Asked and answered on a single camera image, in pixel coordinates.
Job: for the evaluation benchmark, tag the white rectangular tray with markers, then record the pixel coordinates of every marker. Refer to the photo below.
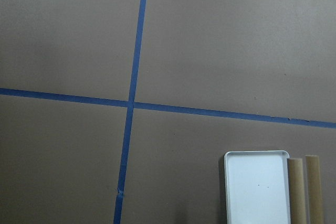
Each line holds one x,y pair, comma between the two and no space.
256,184

